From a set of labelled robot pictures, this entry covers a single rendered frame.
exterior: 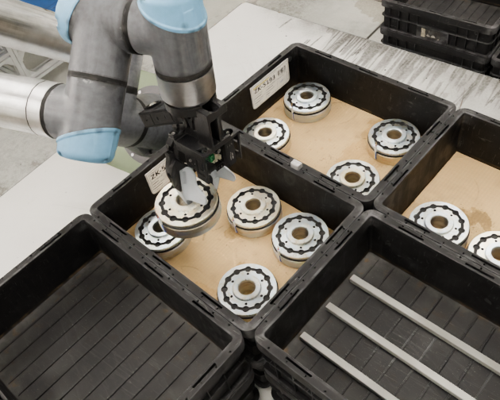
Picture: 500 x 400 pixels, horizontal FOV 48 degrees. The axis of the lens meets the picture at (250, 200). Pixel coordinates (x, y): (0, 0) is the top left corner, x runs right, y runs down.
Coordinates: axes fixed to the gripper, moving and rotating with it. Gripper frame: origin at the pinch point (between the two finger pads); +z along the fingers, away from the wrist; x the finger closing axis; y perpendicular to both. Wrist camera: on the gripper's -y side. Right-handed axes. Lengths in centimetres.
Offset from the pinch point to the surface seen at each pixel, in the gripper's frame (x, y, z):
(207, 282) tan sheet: -4.7, 3.1, 17.4
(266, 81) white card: 36.3, -18.0, 6.6
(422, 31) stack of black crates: 123, -26, 39
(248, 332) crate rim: -11.0, 19.5, 8.5
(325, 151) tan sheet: 32.7, 0.6, 14.5
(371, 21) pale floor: 190, -88, 85
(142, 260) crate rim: -12.3, -2.7, 8.0
